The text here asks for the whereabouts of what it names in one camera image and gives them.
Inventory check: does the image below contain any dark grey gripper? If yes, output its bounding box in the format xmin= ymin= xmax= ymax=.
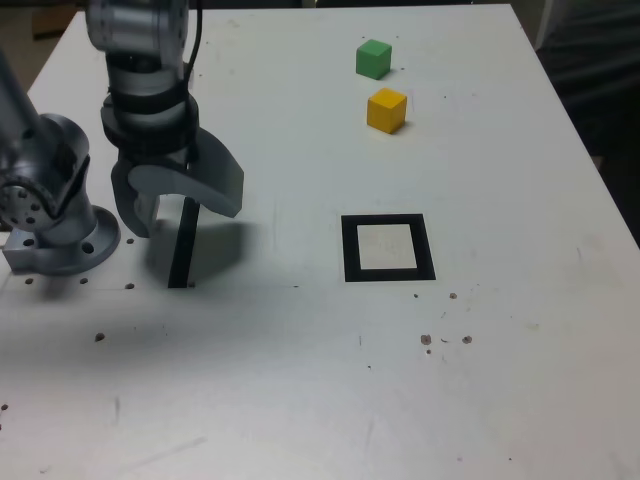
xmin=110 ymin=127 xmax=247 ymax=239

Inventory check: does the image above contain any yellow cube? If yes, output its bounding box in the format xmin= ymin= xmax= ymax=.
xmin=366 ymin=88 xmax=409 ymax=135

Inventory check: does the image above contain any green cube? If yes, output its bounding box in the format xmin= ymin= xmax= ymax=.
xmin=355 ymin=39 xmax=393 ymax=81

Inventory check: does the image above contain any black tape square outline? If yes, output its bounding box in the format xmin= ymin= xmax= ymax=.
xmin=340 ymin=213 xmax=437 ymax=283

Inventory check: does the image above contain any black tape strip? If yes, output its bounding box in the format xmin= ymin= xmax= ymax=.
xmin=167 ymin=196 xmax=202 ymax=290

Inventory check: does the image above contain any brown cardboard box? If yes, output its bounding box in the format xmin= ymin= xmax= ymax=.
xmin=32 ymin=5 xmax=77 ymax=39

